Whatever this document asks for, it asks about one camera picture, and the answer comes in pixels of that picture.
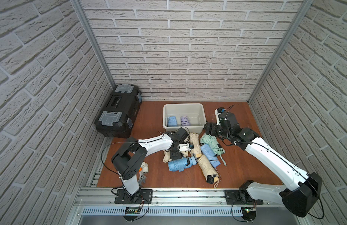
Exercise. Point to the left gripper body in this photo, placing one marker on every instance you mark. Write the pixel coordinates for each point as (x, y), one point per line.
(175, 153)

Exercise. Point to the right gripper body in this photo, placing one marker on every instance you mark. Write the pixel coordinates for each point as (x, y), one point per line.
(215, 130)

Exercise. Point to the light blue umbrella front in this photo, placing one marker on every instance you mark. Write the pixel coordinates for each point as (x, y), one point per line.
(181, 164)

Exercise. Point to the white plastic storage box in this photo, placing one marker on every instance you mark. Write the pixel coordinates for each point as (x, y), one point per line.
(189, 115)

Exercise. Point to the lilac umbrella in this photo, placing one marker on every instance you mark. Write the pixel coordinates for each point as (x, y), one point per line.
(185, 121)

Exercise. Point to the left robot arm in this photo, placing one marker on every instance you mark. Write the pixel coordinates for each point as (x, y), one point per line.
(129, 157)

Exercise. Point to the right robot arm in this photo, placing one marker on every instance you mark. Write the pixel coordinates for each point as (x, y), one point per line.
(299, 191)

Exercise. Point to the mint green umbrella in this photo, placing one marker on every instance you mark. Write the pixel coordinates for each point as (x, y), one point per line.
(214, 144)

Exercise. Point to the periwinkle blue umbrella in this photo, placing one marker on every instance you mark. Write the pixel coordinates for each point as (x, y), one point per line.
(211, 156)

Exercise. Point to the white pipe fitting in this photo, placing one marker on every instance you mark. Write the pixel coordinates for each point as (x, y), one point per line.
(144, 168)

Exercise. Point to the black grey toolbox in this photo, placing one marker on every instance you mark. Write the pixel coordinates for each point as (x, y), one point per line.
(119, 112)

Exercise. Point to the left circuit board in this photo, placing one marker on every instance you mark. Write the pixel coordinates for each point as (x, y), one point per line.
(130, 210)

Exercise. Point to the circuit board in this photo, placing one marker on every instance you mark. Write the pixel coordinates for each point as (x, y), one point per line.
(130, 210)
(249, 214)

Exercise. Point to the right circuit board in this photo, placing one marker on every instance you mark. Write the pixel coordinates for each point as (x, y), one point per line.
(249, 214)

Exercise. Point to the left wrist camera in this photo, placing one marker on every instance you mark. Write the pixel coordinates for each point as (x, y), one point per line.
(184, 147)

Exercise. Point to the orange handled wrench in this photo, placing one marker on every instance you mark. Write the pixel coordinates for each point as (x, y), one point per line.
(142, 177)

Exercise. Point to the beige umbrella black handle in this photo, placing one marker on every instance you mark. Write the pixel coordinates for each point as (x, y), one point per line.
(210, 174)

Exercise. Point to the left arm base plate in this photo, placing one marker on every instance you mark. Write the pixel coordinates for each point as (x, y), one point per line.
(142, 195)

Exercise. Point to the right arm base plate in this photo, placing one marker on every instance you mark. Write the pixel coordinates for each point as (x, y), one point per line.
(235, 196)

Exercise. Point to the aluminium front rail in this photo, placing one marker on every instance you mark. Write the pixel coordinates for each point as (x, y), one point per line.
(205, 197)

